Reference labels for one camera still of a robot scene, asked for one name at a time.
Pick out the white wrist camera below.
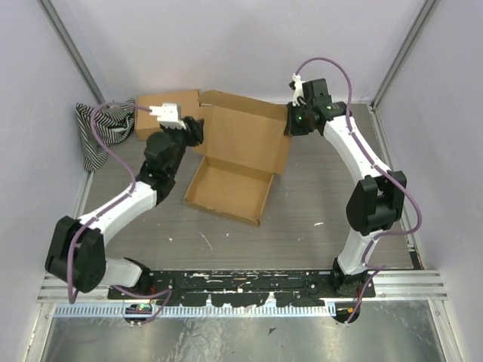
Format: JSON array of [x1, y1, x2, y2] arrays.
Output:
[[289, 73, 303, 106], [149, 103, 186, 130]]

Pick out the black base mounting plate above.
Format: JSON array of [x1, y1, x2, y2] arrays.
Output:
[[106, 269, 377, 307]]

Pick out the brown cardboard box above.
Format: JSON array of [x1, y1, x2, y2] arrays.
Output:
[[135, 90, 199, 140], [184, 90, 291, 226]]

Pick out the aluminium corner post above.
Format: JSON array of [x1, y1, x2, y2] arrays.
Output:
[[371, 0, 439, 109], [37, 0, 112, 103]]

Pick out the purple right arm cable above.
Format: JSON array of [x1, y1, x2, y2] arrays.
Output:
[[294, 57, 423, 326]]

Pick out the right aluminium corner post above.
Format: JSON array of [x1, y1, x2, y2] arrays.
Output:
[[371, 0, 439, 109]]

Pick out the striped black white cloth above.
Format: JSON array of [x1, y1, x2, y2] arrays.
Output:
[[75, 98, 135, 172]]

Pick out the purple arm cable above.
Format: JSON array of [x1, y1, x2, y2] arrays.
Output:
[[294, 57, 423, 326], [66, 103, 174, 327]]

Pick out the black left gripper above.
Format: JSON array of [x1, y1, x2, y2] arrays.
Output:
[[159, 116, 205, 176]]

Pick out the aluminium front frame rail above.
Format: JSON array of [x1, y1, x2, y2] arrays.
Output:
[[37, 269, 448, 302]]

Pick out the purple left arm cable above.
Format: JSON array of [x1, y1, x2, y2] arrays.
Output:
[[66, 103, 174, 327]]

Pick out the folded brown cardboard box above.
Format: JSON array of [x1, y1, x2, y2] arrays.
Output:
[[135, 90, 199, 140]]

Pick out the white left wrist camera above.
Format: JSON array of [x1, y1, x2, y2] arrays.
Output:
[[149, 103, 186, 130]]

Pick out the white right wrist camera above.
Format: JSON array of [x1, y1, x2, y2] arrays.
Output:
[[289, 73, 303, 106]]

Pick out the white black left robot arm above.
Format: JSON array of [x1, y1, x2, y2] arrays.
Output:
[[45, 116, 205, 300]]

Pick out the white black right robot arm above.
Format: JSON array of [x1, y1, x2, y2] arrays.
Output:
[[285, 75, 407, 298]]

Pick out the left aluminium corner post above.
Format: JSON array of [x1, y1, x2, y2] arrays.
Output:
[[37, 0, 112, 103]]

